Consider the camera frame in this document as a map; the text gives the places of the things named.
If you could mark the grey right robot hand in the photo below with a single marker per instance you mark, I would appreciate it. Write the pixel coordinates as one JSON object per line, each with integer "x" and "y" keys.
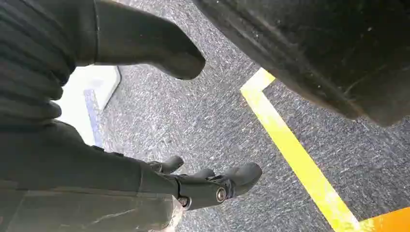
{"x": 80, "y": 179}

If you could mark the white block with blue stripe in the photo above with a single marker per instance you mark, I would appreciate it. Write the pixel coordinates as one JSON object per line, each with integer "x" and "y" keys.
{"x": 80, "y": 93}

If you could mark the ribbed grey right arm sleeve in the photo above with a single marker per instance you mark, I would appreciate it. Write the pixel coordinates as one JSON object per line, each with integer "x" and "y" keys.
{"x": 29, "y": 57}

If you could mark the yellow tape line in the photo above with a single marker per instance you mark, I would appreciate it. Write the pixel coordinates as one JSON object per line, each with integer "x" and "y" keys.
{"x": 288, "y": 141}

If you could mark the dark metal parts tray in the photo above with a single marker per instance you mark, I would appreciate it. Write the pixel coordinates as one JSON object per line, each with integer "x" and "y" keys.
{"x": 320, "y": 44}

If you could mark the orange tape strip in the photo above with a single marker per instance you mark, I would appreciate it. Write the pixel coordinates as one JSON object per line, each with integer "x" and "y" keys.
{"x": 389, "y": 221}

